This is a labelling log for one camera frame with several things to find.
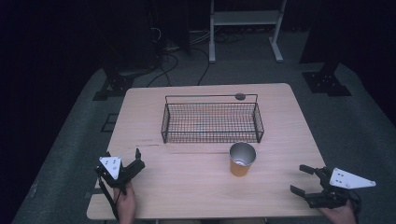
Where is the black wire basket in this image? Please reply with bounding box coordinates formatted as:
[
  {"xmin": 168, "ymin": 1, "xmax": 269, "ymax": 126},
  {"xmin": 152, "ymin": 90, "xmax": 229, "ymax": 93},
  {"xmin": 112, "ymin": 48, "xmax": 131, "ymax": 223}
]
[{"xmin": 160, "ymin": 93, "xmax": 265, "ymax": 145}]

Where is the orange paper cup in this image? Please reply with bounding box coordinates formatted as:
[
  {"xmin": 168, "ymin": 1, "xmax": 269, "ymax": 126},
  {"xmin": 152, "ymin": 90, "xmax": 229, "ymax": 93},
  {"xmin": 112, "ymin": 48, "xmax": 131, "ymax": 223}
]
[{"xmin": 229, "ymin": 142, "xmax": 258, "ymax": 178}]

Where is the white metal stand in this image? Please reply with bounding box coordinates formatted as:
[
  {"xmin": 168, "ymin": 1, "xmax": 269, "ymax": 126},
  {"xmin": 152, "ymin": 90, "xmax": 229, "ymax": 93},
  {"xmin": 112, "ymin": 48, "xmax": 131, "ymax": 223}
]
[{"xmin": 208, "ymin": 0, "xmax": 288, "ymax": 64}]

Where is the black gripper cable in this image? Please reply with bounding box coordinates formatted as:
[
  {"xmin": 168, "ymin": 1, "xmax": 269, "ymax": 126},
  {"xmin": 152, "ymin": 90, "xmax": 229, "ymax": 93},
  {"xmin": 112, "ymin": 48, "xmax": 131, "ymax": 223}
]
[{"xmin": 97, "ymin": 175, "xmax": 120, "ymax": 221}]

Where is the person's right hand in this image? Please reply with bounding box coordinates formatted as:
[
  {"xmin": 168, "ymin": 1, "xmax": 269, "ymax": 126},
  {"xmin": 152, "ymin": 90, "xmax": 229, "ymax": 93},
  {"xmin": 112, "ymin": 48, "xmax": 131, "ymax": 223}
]
[{"xmin": 317, "ymin": 201, "xmax": 358, "ymax": 224}]

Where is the black stand base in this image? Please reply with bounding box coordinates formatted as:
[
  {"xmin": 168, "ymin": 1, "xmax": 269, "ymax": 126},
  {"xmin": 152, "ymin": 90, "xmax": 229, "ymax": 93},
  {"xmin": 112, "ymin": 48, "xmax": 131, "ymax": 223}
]
[
  {"xmin": 92, "ymin": 67, "xmax": 135, "ymax": 102},
  {"xmin": 301, "ymin": 61, "xmax": 353, "ymax": 98}
]

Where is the person's left hand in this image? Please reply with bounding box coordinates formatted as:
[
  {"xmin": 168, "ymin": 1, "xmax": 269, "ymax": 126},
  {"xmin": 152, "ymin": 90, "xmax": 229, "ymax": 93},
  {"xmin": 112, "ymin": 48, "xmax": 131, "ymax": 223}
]
[{"xmin": 113, "ymin": 182, "xmax": 137, "ymax": 224}]

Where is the bundle of floor cables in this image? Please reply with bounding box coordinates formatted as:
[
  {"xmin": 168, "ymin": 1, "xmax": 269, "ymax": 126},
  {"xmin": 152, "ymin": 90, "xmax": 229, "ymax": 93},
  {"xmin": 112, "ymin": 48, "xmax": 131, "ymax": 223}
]
[{"xmin": 214, "ymin": 30, "xmax": 247, "ymax": 45}]

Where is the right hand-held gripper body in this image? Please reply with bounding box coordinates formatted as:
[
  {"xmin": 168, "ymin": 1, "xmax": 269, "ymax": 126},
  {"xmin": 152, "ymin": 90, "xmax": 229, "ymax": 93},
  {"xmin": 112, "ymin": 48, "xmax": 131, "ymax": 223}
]
[{"xmin": 305, "ymin": 166, "xmax": 377, "ymax": 210}]

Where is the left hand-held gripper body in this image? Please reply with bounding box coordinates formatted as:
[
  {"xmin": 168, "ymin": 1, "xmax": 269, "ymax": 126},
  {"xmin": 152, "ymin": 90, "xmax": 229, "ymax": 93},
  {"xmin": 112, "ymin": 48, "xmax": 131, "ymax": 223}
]
[{"xmin": 94, "ymin": 156, "xmax": 147, "ymax": 191}]

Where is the black floor cable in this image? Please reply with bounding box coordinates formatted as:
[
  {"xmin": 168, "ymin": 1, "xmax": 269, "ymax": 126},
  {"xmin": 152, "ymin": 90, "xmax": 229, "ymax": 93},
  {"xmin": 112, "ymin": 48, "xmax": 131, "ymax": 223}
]
[
  {"xmin": 146, "ymin": 51, "xmax": 180, "ymax": 89},
  {"xmin": 190, "ymin": 46, "xmax": 211, "ymax": 87}
]

